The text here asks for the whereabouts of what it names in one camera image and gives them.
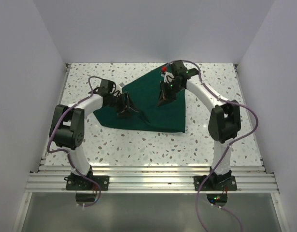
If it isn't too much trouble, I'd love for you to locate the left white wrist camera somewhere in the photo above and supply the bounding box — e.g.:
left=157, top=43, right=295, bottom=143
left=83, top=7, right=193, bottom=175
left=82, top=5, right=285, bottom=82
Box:
left=114, top=83, right=125, bottom=96

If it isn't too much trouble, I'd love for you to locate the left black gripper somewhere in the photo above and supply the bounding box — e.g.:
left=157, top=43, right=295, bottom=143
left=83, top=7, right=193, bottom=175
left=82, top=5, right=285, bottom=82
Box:
left=106, top=91, right=138, bottom=117

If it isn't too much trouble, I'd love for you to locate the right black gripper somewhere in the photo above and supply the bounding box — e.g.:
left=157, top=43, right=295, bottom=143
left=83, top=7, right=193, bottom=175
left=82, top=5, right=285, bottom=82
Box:
left=157, top=80, right=184, bottom=107

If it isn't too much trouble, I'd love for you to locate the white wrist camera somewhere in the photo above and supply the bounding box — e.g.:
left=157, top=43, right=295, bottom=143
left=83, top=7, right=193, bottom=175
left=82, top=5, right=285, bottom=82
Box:
left=161, top=66, right=174, bottom=83
left=114, top=83, right=125, bottom=96

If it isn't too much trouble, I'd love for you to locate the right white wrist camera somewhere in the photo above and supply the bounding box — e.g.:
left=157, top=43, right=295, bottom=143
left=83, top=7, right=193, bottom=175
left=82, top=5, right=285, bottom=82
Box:
left=161, top=66, right=174, bottom=83

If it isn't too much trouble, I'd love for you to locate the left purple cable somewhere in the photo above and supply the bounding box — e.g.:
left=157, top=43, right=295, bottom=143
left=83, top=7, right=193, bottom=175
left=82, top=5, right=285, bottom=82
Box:
left=46, top=76, right=105, bottom=207

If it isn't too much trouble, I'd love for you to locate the green surgical drape cloth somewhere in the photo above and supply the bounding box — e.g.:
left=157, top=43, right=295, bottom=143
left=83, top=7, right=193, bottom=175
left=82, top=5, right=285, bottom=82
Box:
left=94, top=66, right=186, bottom=133

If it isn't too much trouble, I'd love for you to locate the aluminium rail frame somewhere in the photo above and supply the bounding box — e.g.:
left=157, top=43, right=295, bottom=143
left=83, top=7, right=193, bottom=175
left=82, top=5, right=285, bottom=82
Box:
left=25, top=63, right=279, bottom=193

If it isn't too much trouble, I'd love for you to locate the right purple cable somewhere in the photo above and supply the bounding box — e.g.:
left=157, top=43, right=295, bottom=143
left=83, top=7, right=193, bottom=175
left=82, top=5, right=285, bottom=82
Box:
left=170, top=59, right=260, bottom=232

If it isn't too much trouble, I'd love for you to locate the purple cable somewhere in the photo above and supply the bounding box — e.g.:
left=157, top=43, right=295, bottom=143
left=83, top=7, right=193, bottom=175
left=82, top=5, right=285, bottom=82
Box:
left=170, top=59, right=260, bottom=232
left=46, top=76, right=105, bottom=207

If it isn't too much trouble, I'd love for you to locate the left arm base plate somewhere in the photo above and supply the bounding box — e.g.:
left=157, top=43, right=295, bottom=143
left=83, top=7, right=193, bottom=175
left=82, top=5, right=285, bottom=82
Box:
left=64, top=175, right=110, bottom=191

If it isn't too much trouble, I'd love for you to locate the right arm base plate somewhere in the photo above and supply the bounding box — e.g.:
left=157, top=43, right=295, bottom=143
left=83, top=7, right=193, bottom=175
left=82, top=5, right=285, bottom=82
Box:
left=193, top=175, right=238, bottom=191

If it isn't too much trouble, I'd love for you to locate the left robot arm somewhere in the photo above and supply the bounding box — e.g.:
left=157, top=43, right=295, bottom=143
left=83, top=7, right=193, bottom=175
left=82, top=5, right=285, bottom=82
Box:
left=46, top=76, right=141, bottom=190

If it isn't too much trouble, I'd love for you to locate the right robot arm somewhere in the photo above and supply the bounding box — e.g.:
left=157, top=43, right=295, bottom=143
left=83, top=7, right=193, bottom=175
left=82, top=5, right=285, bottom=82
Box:
left=157, top=60, right=241, bottom=190

